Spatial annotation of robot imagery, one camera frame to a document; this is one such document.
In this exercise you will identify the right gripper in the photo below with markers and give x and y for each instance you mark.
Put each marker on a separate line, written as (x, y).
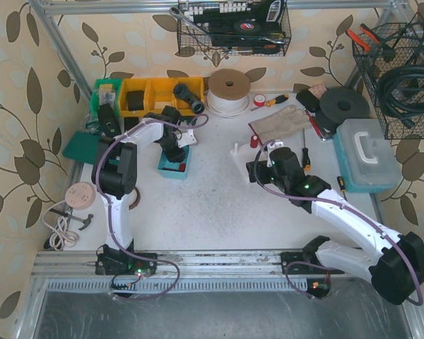
(256, 171)

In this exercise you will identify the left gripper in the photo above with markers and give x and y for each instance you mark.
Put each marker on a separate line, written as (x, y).
(177, 155)

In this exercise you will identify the blue plastic tray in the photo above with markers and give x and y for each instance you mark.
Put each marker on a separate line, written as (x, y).
(170, 170)

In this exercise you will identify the white peg base plate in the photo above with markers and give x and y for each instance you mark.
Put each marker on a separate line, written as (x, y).
(242, 154)

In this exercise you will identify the black orange screwdriver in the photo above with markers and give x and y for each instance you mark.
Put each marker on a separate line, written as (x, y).
(306, 162)

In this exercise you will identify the brown tape roll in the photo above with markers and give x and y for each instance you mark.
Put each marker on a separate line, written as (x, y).
(137, 199)

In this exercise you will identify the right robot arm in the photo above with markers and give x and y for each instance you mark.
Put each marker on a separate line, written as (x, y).
(393, 263)

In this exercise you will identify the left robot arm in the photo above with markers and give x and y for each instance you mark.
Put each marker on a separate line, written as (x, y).
(114, 172)

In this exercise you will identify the beige work glove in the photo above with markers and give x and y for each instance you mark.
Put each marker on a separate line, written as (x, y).
(281, 124)

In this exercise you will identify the black rectangular block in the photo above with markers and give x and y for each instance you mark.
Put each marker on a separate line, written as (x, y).
(130, 122)

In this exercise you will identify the dark grey pipe fitting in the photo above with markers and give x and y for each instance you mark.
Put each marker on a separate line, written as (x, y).
(183, 93)

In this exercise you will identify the yellow storage bin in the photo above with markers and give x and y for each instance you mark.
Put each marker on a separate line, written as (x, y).
(158, 93)

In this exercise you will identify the black box in bin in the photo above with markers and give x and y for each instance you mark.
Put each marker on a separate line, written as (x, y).
(135, 100)

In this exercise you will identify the black green meter device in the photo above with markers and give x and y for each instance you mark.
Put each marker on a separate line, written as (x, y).
(108, 121)

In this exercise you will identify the red white tape roll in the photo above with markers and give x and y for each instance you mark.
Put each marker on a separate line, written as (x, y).
(259, 100)

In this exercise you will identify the small yellow black screwdriver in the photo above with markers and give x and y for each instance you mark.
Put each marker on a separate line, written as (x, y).
(341, 183)

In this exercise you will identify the green storage bin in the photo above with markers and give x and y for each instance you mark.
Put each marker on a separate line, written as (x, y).
(105, 91)

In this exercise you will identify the green cutting mat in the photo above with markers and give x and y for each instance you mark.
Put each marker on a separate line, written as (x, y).
(82, 147)

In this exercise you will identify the black disc spool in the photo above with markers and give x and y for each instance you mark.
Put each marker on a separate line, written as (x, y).
(339, 104)

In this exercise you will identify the small hammer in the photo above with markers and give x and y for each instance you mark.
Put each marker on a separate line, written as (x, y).
(85, 222)

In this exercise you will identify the blue clear toolbox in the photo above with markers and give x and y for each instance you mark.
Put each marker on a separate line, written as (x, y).
(365, 158)

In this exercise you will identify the silver wrench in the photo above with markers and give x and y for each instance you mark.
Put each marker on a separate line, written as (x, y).
(177, 14)

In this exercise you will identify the black tape roll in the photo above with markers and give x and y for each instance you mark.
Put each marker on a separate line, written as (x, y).
(246, 28)

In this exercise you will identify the white cable spool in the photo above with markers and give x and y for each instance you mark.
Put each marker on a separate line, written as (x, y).
(228, 93)

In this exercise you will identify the top wire basket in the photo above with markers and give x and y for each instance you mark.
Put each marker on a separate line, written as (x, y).
(217, 30)

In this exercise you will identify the wire basket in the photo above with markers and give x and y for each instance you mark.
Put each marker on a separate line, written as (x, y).
(217, 30)
(393, 72)

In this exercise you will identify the orange handled pliers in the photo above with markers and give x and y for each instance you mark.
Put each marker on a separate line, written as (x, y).
(366, 32)

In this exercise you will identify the right wire basket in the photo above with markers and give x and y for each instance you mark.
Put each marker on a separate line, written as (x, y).
(393, 72)

